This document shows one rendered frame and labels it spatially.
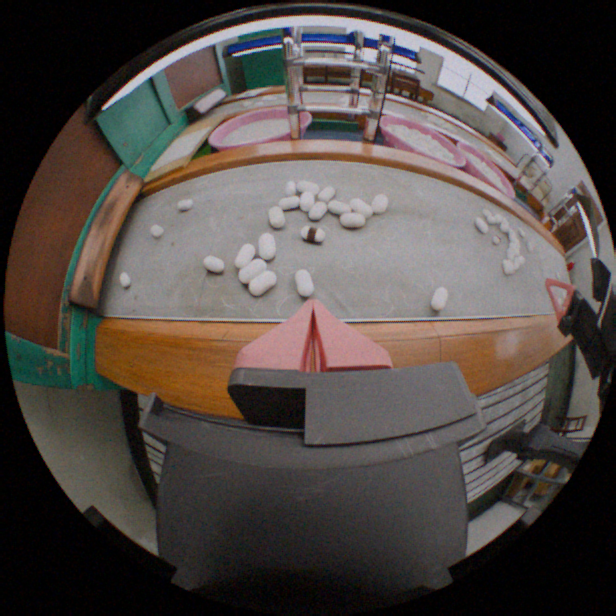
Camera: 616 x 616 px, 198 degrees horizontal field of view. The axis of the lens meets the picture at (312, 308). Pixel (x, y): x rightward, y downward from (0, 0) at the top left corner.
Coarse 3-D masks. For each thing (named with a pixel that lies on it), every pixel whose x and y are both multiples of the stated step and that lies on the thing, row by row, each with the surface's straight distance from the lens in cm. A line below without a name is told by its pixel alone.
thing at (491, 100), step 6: (492, 96) 107; (492, 102) 106; (498, 102) 108; (498, 108) 105; (504, 108) 111; (504, 114) 109; (510, 114) 114; (510, 120) 112; (516, 120) 118; (516, 126) 116; (522, 126) 122; (522, 132) 120; (528, 132) 127; (528, 138) 125; (534, 138) 133; (534, 144) 130; (546, 156) 146; (546, 162) 145
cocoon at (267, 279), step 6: (258, 276) 25; (264, 276) 24; (270, 276) 24; (252, 282) 24; (258, 282) 24; (264, 282) 24; (270, 282) 24; (252, 288) 24; (258, 288) 24; (264, 288) 24; (258, 294) 24
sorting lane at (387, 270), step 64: (192, 192) 44; (256, 192) 36; (384, 192) 37; (448, 192) 48; (128, 256) 48; (192, 256) 33; (256, 256) 28; (320, 256) 27; (384, 256) 29; (448, 256) 35; (192, 320) 29; (256, 320) 25; (384, 320) 25
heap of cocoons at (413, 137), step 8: (392, 128) 69; (400, 128) 70; (400, 136) 63; (408, 136) 64; (416, 136) 68; (424, 136) 74; (416, 144) 64; (424, 144) 65; (432, 144) 69; (432, 152) 64; (440, 152) 66; (448, 152) 71; (448, 160) 63
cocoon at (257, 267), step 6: (252, 264) 25; (258, 264) 25; (264, 264) 25; (240, 270) 26; (246, 270) 25; (252, 270) 25; (258, 270) 25; (264, 270) 25; (240, 276) 25; (246, 276) 25; (252, 276) 25; (246, 282) 25
